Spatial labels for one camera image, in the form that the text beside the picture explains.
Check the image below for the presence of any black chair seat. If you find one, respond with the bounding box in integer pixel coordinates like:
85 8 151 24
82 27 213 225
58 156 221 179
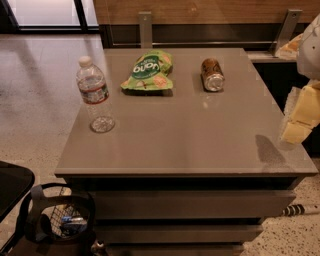
0 161 35 223

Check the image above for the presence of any black mesh basket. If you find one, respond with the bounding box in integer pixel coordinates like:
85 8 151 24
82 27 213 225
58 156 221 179
12 183 96 256

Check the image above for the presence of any metal bracket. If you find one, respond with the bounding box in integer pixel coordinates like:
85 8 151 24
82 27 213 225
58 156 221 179
270 9 302 56
138 11 153 49

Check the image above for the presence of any orange soda can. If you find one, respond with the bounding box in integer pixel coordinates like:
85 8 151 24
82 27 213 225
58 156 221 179
201 58 225 92

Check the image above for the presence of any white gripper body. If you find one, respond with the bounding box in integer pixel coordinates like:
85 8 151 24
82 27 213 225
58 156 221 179
297 14 320 80

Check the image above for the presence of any clear plastic water bottle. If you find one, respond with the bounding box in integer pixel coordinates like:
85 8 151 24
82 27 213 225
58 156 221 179
76 56 115 133

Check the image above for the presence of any green snack bag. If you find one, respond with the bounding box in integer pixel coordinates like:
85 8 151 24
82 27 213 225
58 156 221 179
121 50 173 91

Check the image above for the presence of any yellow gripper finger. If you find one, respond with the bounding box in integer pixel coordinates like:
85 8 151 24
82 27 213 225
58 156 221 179
280 83 320 144

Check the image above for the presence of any grey side shelf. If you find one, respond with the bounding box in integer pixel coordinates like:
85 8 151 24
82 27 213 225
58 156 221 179
247 51 294 63

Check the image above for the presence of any right metal bracket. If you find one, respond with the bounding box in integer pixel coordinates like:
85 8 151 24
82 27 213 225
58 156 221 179
270 9 302 56

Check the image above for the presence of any striped black white cable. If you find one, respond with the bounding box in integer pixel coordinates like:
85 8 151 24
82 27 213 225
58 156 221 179
282 204 320 217

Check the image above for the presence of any left metal bracket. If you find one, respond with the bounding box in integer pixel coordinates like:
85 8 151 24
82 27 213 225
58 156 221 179
138 11 153 49

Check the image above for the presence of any grey drawer cabinet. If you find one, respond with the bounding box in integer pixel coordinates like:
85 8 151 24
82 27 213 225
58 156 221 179
56 48 316 256

